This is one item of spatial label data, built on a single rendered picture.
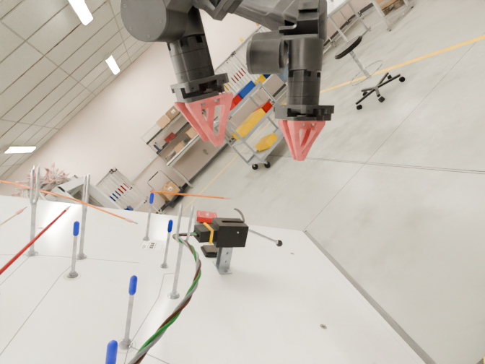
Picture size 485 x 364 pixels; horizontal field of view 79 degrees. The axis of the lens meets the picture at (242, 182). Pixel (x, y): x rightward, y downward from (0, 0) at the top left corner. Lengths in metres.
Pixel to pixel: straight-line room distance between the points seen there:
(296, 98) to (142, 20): 0.27
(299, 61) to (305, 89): 0.05
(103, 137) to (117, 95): 1.15
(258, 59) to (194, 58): 0.14
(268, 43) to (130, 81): 8.19
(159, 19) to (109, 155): 8.26
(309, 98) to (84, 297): 0.45
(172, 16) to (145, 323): 0.37
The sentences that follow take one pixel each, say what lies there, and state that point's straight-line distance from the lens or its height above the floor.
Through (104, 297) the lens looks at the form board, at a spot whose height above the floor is 1.22.
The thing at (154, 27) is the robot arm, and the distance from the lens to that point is 0.39.
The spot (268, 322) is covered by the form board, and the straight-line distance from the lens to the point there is 0.46.
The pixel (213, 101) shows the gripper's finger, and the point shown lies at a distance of 0.44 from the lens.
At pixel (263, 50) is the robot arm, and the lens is 0.54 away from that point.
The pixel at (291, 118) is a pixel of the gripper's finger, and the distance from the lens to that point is 0.52.
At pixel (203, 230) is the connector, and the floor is 1.16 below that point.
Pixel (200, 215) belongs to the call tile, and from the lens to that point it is 0.71.
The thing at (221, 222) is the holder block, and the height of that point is 1.14.
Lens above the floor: 1.31
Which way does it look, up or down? 16 degrees down
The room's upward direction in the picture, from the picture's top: 44 degrees counter-clockwise
